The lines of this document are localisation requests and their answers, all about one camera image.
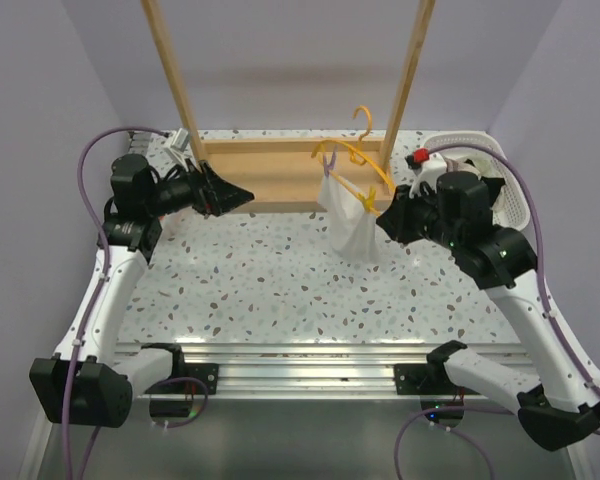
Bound purple clothespin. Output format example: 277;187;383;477
322;150;337;177

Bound white underwear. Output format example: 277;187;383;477
318;174;380;263

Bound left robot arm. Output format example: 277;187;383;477
29;154;255;428

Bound white clothespin tray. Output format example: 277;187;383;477
160;209;189;236

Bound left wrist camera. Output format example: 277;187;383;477
163;128;190;167

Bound wooden hanging rack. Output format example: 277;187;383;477
141;1;436;213

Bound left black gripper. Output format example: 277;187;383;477
145;158;253;218

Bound clothes in basket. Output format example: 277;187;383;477
443;155;506;212

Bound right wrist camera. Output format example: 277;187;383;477
405;148;448;198

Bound aluminium mounting rail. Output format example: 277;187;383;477
110;341;546;401

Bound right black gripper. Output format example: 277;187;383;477
377;181;463;250

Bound white laundry basket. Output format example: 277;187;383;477
422;131;531;231

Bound orange plastic hanger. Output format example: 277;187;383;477
311;105;396;202

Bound yellow clothespin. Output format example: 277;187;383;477
357;186;381;217

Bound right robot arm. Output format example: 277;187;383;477
377;172;600;451

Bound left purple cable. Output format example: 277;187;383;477
61;126;167;480

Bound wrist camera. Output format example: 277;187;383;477
405;148;448;198
163;128;190;167

